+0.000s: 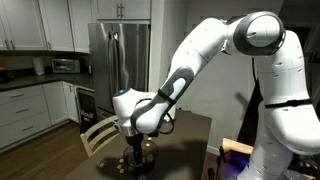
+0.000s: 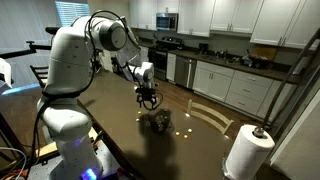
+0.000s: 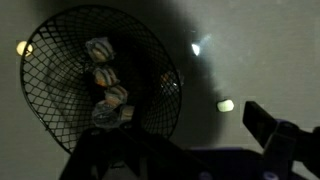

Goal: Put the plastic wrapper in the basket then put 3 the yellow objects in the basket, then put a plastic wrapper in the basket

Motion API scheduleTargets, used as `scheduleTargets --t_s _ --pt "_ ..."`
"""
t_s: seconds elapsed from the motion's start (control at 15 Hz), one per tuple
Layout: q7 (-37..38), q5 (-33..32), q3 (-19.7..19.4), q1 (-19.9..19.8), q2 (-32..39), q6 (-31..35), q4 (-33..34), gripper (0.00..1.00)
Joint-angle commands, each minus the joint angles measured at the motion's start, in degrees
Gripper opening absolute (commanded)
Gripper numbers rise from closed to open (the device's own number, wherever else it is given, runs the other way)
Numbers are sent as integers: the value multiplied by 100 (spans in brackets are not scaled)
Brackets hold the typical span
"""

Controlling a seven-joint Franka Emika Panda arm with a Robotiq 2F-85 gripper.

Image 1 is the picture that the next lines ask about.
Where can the small yellow candy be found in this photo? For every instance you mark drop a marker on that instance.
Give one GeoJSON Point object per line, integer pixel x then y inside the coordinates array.
{"type": "Point", "coordinates": [147, 145]}
{"type": "Point", "coordinates": [149, 138]}
{"type": "Point", "coordinates": [121, 171]}
{"type": "Point", "coordinates": [119, 166]}

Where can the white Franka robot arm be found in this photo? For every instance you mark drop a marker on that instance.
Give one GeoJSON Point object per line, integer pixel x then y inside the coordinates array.
{"type": "Point", "coordinates": [200, 50]}

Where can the white lower kitchen cabinets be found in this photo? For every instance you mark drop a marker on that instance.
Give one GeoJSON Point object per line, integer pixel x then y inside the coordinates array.
{"type": "Point", "coordinates": [23, 110]}

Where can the dark kitchen countertop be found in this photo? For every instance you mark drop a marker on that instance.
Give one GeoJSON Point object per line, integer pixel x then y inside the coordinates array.
{"type": "Point", "coordinates": [50, 79]}

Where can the wooden chair back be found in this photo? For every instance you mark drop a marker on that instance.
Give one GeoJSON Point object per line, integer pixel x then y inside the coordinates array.
{"type": "Point", "coordinates": [96, 128]}

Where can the stainless steel refrigerator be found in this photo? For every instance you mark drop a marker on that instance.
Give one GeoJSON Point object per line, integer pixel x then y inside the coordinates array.
{"type": "Point", "coordinates": [130, 60]}

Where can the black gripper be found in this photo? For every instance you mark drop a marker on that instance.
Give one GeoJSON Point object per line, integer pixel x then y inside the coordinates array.
{"type": "Point", "coordinates": [135, 141]}

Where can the grey robot mounting base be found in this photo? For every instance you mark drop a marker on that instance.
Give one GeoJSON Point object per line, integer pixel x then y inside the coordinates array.
{"type": "Point", "coordinates": [226, 173]}

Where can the black beverage cooler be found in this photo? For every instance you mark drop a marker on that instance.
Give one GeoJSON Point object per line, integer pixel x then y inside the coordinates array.
{"type": "Point", "coordinates": [86, 106]}

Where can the wooden plank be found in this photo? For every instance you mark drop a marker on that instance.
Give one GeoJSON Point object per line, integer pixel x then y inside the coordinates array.
{"type": "Point", "coordinates": [238, 146]}

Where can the white upper cabinet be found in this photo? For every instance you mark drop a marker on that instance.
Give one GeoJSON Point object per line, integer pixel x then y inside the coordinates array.
{"type": "Point", "coordinates": [56, 23]}
{"type": "Point", "coordinates": [133, 9]}
{"type": "Point", "coordinates": [23, 23]}
{"type": "Point", "coordinates": [80, 26]}

